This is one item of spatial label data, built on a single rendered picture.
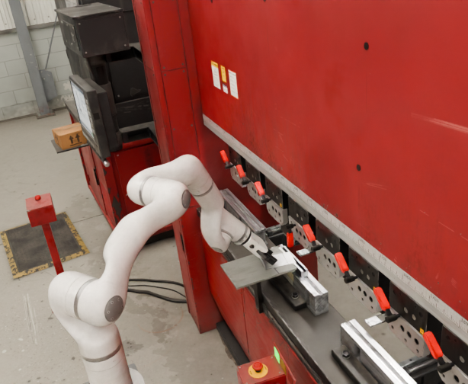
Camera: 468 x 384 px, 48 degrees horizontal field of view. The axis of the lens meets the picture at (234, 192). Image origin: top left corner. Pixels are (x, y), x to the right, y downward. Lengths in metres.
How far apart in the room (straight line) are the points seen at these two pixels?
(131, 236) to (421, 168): 0.81
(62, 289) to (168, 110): 1.39
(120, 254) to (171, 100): 1.31
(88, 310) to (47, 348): 2.20
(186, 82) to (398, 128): 1.57
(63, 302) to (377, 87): 0.99
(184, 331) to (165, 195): 1.97
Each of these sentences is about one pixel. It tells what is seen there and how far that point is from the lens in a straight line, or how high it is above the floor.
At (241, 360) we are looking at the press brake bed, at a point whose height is 0.05.
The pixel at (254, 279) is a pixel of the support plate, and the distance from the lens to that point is 2.08.
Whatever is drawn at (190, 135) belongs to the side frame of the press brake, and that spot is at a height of 1.30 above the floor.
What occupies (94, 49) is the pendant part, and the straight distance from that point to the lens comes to 2.70.
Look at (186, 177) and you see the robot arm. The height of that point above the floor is 1.53.
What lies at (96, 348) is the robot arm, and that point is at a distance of 1.57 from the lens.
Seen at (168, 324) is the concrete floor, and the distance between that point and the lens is 3.51.
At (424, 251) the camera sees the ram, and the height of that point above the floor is 1.50.
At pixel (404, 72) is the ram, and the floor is 1.91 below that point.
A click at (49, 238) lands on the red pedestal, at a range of 3.69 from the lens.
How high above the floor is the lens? 2.23
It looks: 27 degrees down
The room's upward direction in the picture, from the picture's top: 7 degrees counter-clockwise
